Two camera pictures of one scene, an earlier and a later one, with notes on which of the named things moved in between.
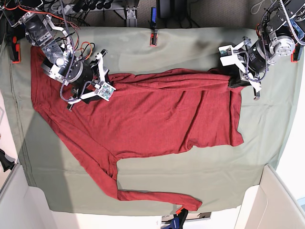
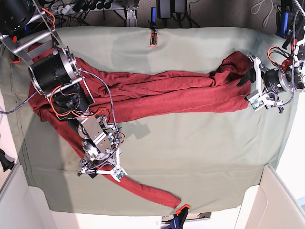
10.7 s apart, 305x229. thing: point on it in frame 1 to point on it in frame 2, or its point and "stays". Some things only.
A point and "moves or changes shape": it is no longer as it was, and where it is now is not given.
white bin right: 270,205 stays
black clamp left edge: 7,163 stays
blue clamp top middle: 153,37 stays
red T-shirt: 149,113 moves or changes shape
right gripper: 237,57 to 257,100
